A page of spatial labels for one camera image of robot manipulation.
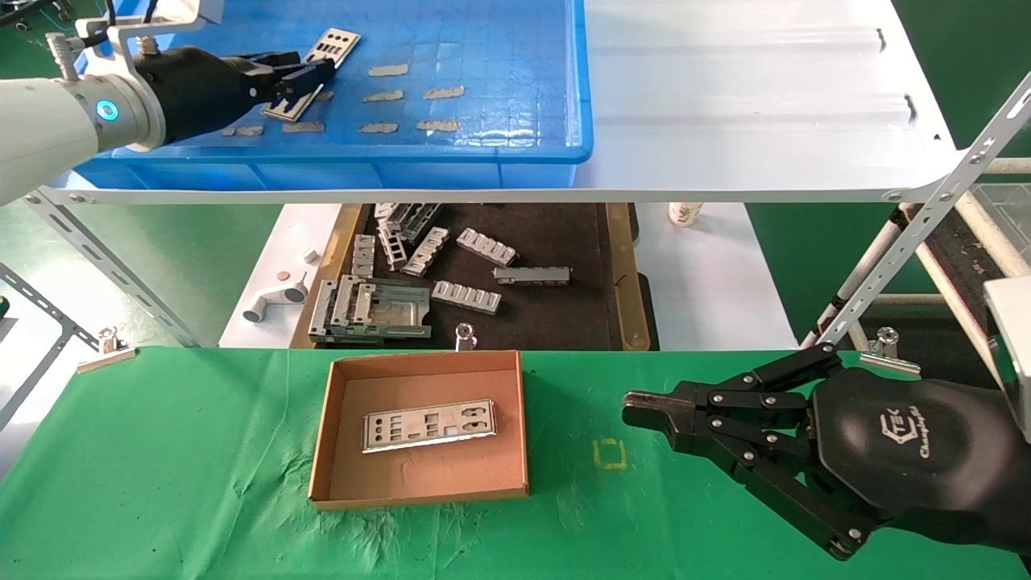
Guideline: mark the silver slotted metal bracket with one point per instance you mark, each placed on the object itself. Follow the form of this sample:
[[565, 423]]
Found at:
[[425, 251], [487, 246], [465, 296]]

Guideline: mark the small slotted metal bracket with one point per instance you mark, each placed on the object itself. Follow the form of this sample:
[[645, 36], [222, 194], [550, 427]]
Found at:
[[364, 256]]

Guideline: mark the large grey metal frame plate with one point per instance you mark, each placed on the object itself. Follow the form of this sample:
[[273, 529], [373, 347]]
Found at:
[[387, 310]]

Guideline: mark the white metal shelf board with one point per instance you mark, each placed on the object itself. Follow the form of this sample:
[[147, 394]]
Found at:
[[725, 121]]

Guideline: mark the silver perforated metal plate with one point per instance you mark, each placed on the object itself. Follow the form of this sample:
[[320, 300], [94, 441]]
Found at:
[[342, 44], [427, 427]]

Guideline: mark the silver binder clip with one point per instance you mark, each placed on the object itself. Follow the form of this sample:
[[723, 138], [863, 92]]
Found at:
[[107, 350], [465, 334], [886, 350]]

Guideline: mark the blue plastic bin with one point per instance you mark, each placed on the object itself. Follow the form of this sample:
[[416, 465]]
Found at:
[[451, 48]]

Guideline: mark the clear plastic organizer box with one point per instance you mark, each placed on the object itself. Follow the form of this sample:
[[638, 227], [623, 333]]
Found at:
[[1007, 217]]

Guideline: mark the white paper cup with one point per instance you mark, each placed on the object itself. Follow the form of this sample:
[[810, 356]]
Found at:
[[685, 213]]

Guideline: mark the brown cardboard box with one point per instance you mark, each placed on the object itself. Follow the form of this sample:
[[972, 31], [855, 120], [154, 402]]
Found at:
[[427, 475]]

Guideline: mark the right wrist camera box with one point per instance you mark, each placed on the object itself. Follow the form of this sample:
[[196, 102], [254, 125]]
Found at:
[[1011, 354]]

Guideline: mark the white slotted angle post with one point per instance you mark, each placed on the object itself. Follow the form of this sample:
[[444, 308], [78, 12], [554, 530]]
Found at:
[[926, 209], [40, 310], [105, 266]]

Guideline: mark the black tray with brass frame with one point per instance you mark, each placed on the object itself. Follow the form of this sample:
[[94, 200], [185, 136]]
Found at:
[[556, 314]]

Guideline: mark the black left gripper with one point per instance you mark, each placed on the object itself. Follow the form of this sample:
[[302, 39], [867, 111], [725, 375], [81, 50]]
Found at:
[[193, 93]]

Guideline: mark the silver metal bracket upper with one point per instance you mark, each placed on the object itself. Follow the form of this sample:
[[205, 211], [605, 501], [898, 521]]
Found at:
[[532, 275]]

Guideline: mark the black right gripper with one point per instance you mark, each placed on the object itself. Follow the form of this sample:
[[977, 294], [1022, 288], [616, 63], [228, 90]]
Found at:
[[918, 451]]

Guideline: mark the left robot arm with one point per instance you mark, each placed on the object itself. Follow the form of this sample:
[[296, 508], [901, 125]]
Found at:
[[48, 129]]

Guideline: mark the ladder shaped metal bracket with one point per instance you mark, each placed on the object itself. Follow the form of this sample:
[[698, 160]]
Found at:
[[391, 246]]

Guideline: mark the grey pipe elbow fitting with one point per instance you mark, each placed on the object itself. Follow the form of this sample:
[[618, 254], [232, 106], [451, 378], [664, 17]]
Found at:
[[278, 300]]

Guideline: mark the dark metal bracket pile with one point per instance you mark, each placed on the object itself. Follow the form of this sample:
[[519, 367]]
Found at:
[[411, 219]]

